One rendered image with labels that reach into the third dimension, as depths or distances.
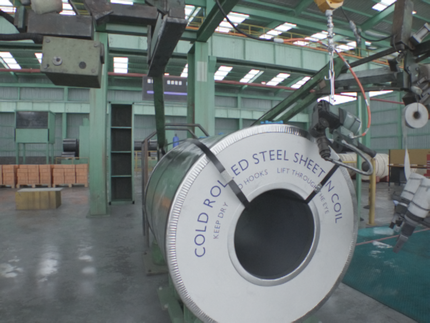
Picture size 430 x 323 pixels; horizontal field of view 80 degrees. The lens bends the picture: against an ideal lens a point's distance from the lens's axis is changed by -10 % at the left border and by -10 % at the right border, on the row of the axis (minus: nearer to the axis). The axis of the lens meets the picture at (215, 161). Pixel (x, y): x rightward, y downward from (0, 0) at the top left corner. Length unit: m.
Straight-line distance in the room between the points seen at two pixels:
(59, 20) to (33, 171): 11.28
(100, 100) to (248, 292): 5.06
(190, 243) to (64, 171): 10.64
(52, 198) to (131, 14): 6.27
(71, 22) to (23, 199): 6.42
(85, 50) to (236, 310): 1.39
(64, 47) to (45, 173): 11.17
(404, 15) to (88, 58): 1.95
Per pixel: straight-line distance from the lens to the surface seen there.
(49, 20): 1.12
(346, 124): 1.60
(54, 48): 1.05
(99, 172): 5.93
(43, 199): 7.19
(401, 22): 2.27
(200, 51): 6.54
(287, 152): 1.55
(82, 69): 1.01
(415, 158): 11.48
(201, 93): 6.28
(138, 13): 1.15
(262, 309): 1.71
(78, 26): 1.10
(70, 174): 11.84
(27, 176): 12.34
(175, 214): 1.35
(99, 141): 5.92
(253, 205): 2.38
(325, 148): 1.47
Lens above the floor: 1.20
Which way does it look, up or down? 1 degrees down
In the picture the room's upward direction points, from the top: straight up
